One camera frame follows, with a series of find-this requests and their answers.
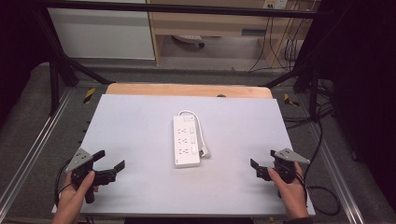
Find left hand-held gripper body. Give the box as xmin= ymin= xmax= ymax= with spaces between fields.
xmin=64 ymin=147 xmax=104 ymax=205

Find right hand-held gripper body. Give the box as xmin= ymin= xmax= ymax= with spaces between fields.
xmin=271 ymin=147 xmax=312 ymax=185

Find white power strip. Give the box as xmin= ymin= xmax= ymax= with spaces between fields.
xmin=172 ymin=114 xmax=202 ymax=169

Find person's right hand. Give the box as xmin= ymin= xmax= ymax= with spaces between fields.
xmin=267 ymin=161 xmax=310 ymax=221

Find person's left hand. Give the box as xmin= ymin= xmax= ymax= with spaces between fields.
xmin=50 ymin=170 xmax=100 ymax=224

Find yellow black tape strip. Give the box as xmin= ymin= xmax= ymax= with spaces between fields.
xmin=82 ymin=87 xmax=97 ymax=105
xmin=283 ymin=92 xmax=301 ymax=107

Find wooden table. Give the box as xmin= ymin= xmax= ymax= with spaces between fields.
xmin=105 ymin=82 xmax=275 ymax=100

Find black curtain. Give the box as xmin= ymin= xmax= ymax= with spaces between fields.
xmin=306 ymin=0 xmax=396 ymax=204
xmin=0 ymin=0 xmax=52 ymax=120

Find white cabinet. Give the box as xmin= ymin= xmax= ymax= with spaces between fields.
xmin=47 ymin=7 xmax=156 ymax=62

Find light wooden desk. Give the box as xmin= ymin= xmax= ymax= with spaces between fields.
xmin=145 ymin=0 xmax=316 ymax=67

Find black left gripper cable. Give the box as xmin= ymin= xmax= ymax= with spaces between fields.
xmin=54 ymin=159 xmax=75 ymax=207

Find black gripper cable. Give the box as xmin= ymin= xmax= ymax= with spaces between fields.
xmin=292 ymin=119 xmax=342 ymax=217
xmin=54 ymin=159 xmax=75 ymax=207

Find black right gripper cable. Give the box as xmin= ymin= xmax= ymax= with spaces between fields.
xmin=292 ymin=119 xmax=342 ymax=217

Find aluminium rail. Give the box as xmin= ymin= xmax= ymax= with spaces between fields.
xmin=306 ymin=122 xmax=366 ymax=224
xmin=0 ymin=88 xmax=75 ymax=213

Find bundle of black floor cables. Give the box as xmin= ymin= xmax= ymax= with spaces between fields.
xmin=280 ymin=78 xmax=337 ymax=131

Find white power strip cable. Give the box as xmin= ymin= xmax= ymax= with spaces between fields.
xmin=177 ymin=109 xmax=211 ymax=159

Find hanging black cables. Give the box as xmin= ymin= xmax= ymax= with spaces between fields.
xmin=247 ymin=13 xmax=302 ymax=73

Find wall socket panel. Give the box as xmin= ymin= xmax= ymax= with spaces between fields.
xmin=262 ymin=0 xmax=290 ymax=10

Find black metal frame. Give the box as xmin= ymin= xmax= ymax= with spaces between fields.
xmin=30 ymin=0 xmax=325 ymax=123

